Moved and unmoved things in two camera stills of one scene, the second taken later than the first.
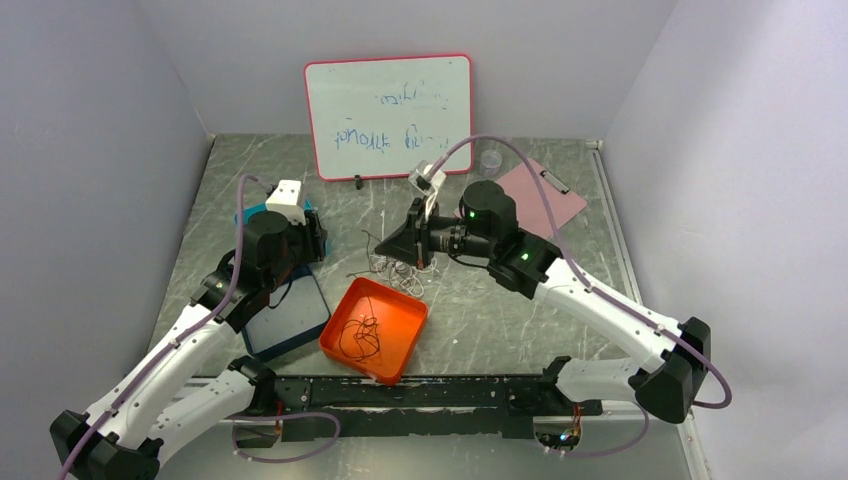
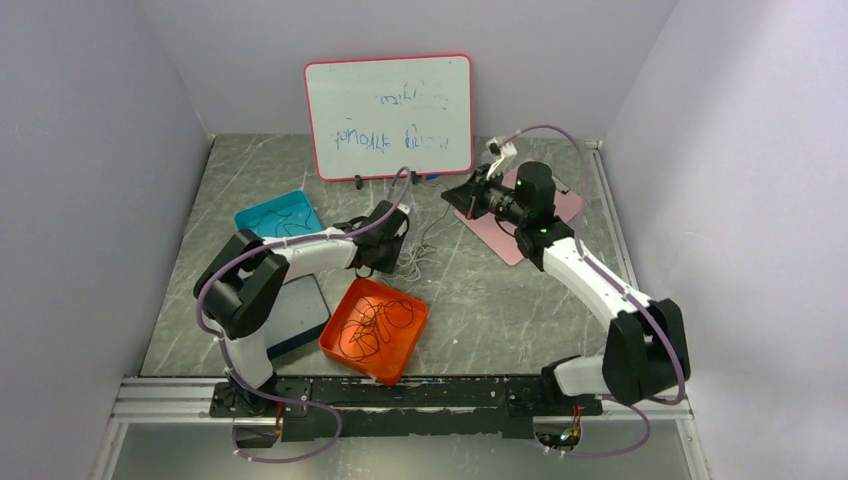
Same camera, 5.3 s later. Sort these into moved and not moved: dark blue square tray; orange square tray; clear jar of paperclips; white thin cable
Moved: white thin cable
Not moved: dark blue square tray; orange square tray; clear jar of paperclips
